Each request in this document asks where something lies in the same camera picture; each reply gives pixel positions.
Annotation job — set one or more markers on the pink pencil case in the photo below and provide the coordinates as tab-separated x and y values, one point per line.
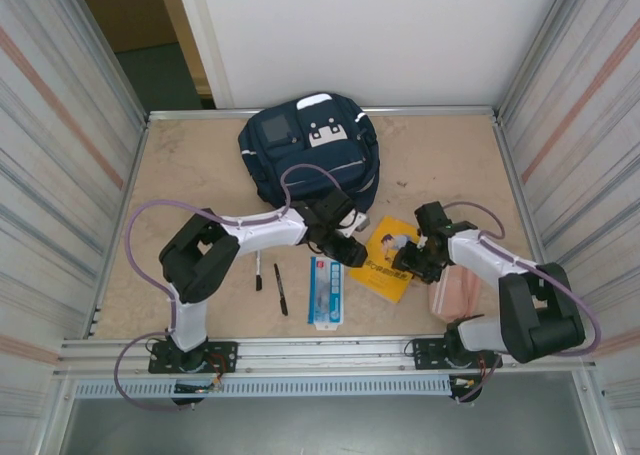
450	300

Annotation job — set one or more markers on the yellow book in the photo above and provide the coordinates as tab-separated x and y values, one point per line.
380	280

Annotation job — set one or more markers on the navy blue backpack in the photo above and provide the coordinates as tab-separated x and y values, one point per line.
300	150

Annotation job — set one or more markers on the blue stationery package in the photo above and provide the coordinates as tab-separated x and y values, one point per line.
325	295

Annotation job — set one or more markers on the slim black pen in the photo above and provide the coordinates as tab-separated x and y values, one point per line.
280	287

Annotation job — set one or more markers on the white barrel black marker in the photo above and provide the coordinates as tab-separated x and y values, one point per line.
258	275

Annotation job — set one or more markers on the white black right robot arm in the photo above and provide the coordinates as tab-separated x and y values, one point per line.
485	255

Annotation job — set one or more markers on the grey metal sheet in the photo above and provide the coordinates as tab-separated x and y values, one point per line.
325	425

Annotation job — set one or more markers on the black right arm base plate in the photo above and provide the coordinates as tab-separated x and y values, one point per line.
425	355

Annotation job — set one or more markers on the aluminium table side rail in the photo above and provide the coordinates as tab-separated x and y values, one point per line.
515	175
133	175

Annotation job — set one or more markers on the long aluminium mounting rail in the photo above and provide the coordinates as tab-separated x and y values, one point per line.
325	347

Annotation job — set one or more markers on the aluminium table edge rail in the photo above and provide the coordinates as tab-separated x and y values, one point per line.
450	111

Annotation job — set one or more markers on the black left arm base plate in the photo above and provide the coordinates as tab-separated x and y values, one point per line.
222	355

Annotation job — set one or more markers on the corrugated metal enclosure panel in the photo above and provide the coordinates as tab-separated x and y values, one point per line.
50	175
590	175

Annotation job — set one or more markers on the white door frame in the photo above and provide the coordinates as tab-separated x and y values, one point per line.
205	40

